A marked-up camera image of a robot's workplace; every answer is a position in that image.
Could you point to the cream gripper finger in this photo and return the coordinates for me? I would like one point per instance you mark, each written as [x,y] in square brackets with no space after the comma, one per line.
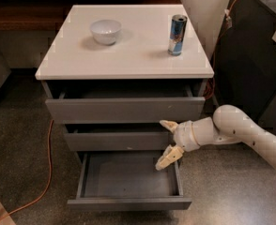
[169,156]
[170,125]

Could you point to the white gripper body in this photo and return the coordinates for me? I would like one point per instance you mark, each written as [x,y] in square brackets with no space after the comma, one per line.
[184,136]

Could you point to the grey bottom drawer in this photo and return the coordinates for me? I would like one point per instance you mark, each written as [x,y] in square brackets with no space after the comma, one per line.
[128,181]

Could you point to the grey drawer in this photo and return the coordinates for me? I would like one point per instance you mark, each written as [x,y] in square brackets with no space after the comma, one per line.
[117,137]
[113,110]
[128,181]

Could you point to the blue silver redbull can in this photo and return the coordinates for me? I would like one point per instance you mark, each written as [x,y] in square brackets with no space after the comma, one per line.
[177,33]

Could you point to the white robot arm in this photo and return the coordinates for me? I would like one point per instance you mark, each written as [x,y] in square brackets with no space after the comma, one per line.
[228,125]

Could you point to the grey top drawer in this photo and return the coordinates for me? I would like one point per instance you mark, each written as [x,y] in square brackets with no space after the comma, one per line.
[113,110]

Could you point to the grey middle drawer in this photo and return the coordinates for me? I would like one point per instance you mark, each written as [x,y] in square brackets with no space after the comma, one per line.
[117,137]

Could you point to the grey cabinet with white top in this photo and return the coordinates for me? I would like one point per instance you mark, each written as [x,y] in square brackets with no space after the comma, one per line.
[138,63]

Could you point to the dark grey cabinet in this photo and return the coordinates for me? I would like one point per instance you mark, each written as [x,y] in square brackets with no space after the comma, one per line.
[245,61]

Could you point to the white bowl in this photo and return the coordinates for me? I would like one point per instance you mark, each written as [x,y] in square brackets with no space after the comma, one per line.
[105,32]

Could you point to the brown wooden counter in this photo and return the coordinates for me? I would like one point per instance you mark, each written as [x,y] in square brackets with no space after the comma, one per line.
[48,15]

